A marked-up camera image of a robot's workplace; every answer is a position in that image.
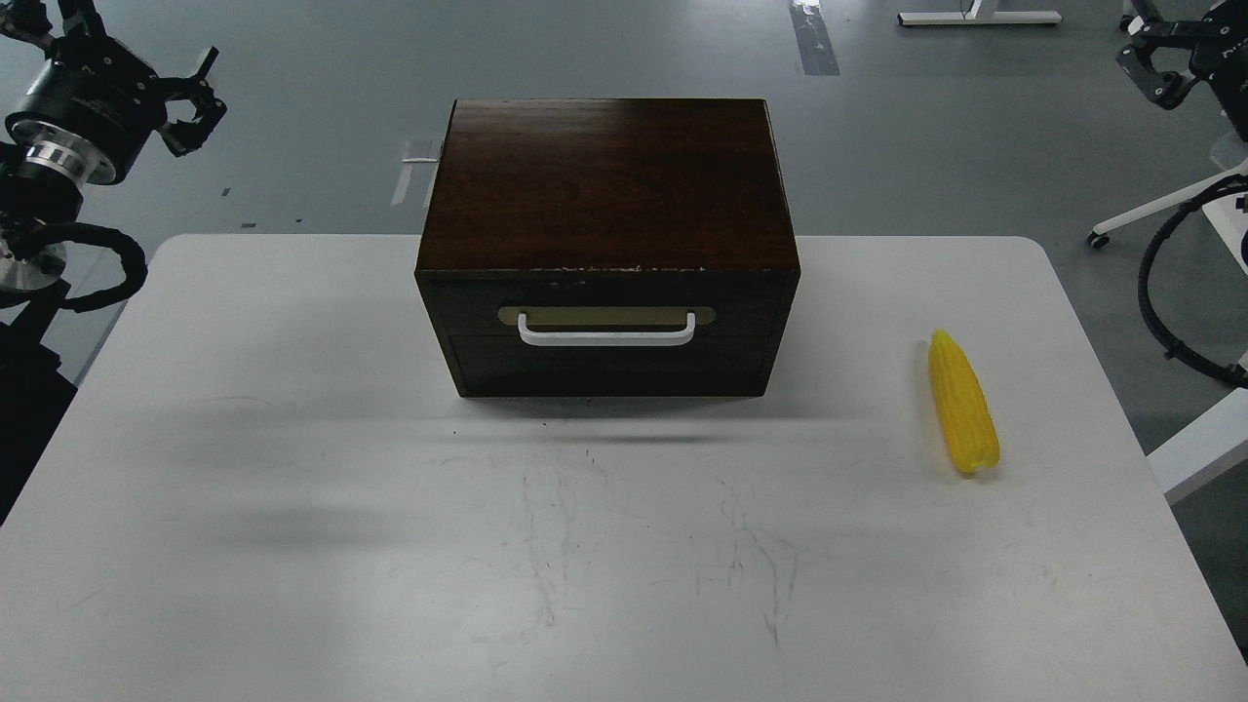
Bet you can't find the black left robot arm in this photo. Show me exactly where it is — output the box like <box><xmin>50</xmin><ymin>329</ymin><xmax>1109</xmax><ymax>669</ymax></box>
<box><xmin>1</xmin><ymin>1</ymin><xmax>227</xmax><ymax>314</ymax></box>

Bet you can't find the white table base far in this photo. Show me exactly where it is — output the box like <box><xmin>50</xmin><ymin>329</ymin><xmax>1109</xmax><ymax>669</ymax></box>
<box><xmin>896</xmin><ymin>1</ymin><xmax>1065</xmax><ymax>27</ymax></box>

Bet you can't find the white table edge right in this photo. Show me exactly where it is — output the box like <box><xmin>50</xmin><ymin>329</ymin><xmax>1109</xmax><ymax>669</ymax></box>
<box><xmin>1147</xmin><ymin>388</ymin><xmax>1247</xmax><ymax>505</ymax></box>

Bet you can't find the white chair leg with caster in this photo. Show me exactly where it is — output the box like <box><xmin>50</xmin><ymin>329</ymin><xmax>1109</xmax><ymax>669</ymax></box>
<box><xmin>1086</xmin><ymin>157</ymin><xmax>1247</xmax><ymax>250</ymax></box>

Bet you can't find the dark wooden drawer cabinet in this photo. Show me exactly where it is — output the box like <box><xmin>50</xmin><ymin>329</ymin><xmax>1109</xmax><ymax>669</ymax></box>
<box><xmin>414</xmin><ymin>97</ymin><xmax>800</xmax><ymax>351</ymax></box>

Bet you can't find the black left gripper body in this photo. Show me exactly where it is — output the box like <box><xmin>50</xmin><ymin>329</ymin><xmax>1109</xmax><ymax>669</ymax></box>
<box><xmin>5</xmin><ymin>37</ymin><xmax>157</xmax><ymax>185</ymax></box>

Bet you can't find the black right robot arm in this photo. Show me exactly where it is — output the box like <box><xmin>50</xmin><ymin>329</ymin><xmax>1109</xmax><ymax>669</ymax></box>
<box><xmin>1117</xmin><ymin>1</ymin><xmax>1247</xmax><ymax>388</ymax></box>

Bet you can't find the yellow corn cob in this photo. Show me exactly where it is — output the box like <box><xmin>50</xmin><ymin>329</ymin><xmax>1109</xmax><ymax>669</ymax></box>
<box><xmin>929</xmin><ymin>329</ymin><xmax>1001</xmax><ymax>476</ymax></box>

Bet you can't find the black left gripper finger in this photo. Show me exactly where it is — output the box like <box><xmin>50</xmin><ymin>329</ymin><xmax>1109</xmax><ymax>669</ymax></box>
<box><xmin>156</xmin><ymin>46</ymin><xmax>227</xmax><ymax>157</ymax></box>
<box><xmin>1</xmin><ymin>1</ymin><xmax>107</xmax><ymax>50</ymax></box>

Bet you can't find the wooden drawer with white handle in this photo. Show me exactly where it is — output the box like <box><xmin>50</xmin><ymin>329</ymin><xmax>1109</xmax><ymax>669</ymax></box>
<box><xmin>443</xmin><ymin>309</ymin><xmax>779</xmax><ymax>397</ymax></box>

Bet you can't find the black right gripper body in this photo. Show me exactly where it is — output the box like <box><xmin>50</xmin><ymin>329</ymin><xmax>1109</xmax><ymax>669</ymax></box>
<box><xmin>1186</xmin><ymin>1</ymin><xmax>1247</xmax><ymax>97</ymax></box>

